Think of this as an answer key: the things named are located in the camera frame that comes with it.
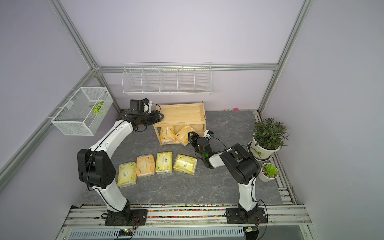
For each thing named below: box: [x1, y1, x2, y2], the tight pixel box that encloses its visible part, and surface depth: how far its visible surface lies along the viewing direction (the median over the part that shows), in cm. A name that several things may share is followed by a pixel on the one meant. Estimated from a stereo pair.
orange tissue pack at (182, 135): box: [175, 125, 196, 147], surface depth 101 cm
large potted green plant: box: [247, 118, 290, 162], surface depth 84 cm
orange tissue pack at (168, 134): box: [161, 126, 176, 144], surface depth 101 cm
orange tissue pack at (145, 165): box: [136, 154, 155, 178], surface depth 88 cm
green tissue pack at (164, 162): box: [155, 151, 173, 175], surface depth 90 cm
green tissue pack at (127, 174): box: [117, 161, 137, 188], surface depth 86 cm
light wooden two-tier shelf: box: [153, 101, 207, 146], surface depth 92 cm
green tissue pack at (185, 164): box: [173, 154, 198, 175], surface depth 90 cm
